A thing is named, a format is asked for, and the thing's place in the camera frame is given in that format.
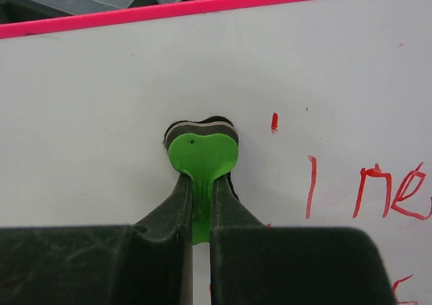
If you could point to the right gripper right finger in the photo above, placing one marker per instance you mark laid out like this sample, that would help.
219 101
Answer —
252 263

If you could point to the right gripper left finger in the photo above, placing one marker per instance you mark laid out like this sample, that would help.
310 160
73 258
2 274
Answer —
149 262

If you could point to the green whiteboard eraser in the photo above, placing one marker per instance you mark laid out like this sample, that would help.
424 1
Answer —
204 151

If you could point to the pink framed whiteboard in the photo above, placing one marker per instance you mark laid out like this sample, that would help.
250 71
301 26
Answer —
331 100

